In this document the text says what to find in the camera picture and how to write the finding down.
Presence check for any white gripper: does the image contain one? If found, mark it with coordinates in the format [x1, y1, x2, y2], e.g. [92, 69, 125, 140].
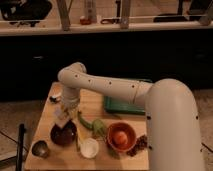
[54, 105, 78, 120]

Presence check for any wooden black felt eraser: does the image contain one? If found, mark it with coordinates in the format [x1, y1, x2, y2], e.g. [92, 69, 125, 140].
[55, 117, 70, 128]

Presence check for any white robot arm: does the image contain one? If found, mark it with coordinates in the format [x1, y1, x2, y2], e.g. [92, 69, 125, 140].
[58, 62, 205, 171]

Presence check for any purple bowl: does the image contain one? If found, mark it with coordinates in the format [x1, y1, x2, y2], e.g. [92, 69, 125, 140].
[50, 121, 77, 146]

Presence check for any white small bowl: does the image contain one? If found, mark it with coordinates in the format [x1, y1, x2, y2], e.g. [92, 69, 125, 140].
[80, 138, 99, 159]

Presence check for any orange bowl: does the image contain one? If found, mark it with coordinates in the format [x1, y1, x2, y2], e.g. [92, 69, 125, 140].
[107, 122, 136, 153]

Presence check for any green chili pepper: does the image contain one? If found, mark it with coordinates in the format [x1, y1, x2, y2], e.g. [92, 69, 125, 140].
[77, 111, 93, 130]

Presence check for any light green leafy vegetable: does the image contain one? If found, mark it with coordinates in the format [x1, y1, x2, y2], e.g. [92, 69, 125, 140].
[92, 119, 107, 136]

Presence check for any green plastic tray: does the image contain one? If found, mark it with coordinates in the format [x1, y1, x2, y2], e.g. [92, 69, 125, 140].
[103, 96, 145, 115]

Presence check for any small metal cup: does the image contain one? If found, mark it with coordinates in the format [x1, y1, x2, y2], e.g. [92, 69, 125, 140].
[32, 140, 50, 158]

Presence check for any black pole at left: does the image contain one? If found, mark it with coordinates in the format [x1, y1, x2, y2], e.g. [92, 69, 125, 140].
[15, 124, 25, 171]

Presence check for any orange fruit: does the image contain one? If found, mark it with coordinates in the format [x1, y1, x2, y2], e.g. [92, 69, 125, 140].
[113, 131, 127, 145]

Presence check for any red object on ledge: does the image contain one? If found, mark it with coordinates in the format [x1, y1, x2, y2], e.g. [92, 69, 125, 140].
[79, 16, 92, 25]

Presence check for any white bottle on ledge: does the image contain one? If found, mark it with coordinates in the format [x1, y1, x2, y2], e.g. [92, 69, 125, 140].
[84, 0, 97, 23]

